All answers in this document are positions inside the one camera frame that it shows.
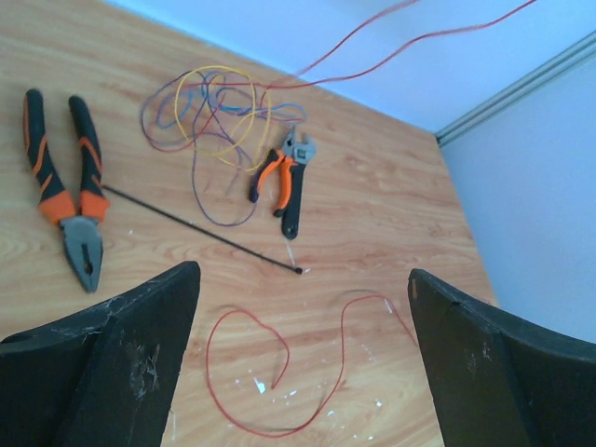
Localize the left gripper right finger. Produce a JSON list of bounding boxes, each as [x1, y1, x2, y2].
[[408, 269, 595, 446]]

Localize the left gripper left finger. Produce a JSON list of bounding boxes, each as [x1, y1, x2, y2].
[[1, 261, 201, 446]]

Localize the long red wire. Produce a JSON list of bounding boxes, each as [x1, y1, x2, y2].
[[206, 293, 420, 439]]

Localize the coloured wire bundle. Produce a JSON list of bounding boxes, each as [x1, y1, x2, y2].
[[141, 64, 309, 228]]

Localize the black zip tie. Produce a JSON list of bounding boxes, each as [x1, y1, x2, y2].
[[103, 185, 305, 275]]

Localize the large orange black pliers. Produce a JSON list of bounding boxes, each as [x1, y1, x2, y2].
[[22, 88, 112, 294]]

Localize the small orange needle-nose pliers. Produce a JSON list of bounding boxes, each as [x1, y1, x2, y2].
[[248, 124, 299, 219]]

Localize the black adjustable wrench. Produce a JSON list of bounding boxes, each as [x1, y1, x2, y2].
[[281, 127, 317, 240]]

